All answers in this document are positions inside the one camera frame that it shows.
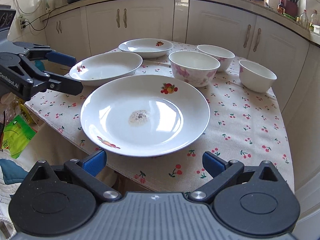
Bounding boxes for large white fruit plate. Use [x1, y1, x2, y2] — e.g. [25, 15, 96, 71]
[80, 75, 210, 157]

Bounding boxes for white floral bowl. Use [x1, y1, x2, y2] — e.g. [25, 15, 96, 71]
[239, 60, 277, 93]
[197, 44, 235, 72]

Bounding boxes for large pink floral bowl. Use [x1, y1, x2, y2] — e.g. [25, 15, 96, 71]
[169, 50, 220, 88]

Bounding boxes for white kitchen cabinets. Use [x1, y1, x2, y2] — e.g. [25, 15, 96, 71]
[41, 0, 320, 240]

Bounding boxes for cherry print tablecloth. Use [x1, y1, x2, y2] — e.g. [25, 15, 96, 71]
[26, 57, 294, 192]

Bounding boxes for green plastic bag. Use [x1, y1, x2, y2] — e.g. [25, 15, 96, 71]
[1, 115, 36, 159]

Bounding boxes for dark sauce bottle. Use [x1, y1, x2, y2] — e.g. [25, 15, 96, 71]
[277, 0, 285, 15]

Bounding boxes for red knife block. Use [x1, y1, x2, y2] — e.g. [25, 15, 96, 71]
[284, 0, 299, 17]

